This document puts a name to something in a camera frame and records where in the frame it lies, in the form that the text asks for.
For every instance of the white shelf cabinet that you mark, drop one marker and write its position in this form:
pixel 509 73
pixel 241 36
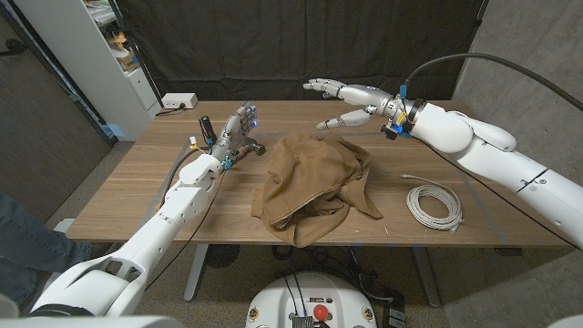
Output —
pixel 86 64

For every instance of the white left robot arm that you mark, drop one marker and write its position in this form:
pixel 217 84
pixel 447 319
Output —
pixel 159 232

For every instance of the red emergency stop button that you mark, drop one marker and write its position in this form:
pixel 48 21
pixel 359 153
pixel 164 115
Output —
pixel 321 312

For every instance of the black round fan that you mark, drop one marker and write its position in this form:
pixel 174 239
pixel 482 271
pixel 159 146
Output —
pixel 222 255

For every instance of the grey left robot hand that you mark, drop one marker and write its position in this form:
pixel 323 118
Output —
pixel 232 134

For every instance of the black power brick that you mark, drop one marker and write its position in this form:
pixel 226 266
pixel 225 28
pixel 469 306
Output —
pixel 395 314

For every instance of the cardboard box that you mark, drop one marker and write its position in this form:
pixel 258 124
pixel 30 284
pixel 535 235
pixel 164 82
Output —
pixel 126 60

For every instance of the black backdrop curtain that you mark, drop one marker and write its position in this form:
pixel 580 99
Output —
pixel 255 45

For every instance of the grey table leg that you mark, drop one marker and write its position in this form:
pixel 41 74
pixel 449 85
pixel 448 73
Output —
pixel 196 273
pixel 426 278

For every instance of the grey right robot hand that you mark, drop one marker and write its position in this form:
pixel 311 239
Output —
pixel 371 98

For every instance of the white power strip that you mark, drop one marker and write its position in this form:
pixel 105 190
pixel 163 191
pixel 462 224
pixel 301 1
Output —
pixel 180 100

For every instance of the white robot torso base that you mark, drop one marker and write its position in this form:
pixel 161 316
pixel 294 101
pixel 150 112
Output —
pixel 273 305

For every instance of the person's leg in jeans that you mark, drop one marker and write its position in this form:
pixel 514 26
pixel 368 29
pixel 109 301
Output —
pixel 27 250

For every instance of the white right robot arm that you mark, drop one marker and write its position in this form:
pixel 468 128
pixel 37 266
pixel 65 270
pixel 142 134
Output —
pixel 501 164

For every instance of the black handheld device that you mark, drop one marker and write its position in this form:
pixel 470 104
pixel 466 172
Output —
pixel 208 129

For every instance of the brown jacket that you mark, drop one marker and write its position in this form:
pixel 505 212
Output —
pixel 309 182

